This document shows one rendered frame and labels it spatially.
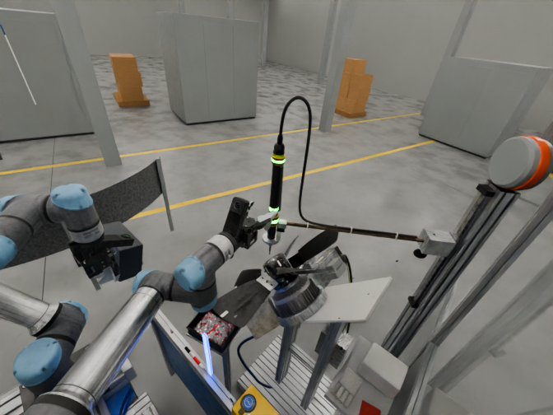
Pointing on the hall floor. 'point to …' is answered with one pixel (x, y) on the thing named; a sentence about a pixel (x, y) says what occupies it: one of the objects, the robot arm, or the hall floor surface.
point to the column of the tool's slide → (451, 267)
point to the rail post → (162, 347)
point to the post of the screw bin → (227, 370)
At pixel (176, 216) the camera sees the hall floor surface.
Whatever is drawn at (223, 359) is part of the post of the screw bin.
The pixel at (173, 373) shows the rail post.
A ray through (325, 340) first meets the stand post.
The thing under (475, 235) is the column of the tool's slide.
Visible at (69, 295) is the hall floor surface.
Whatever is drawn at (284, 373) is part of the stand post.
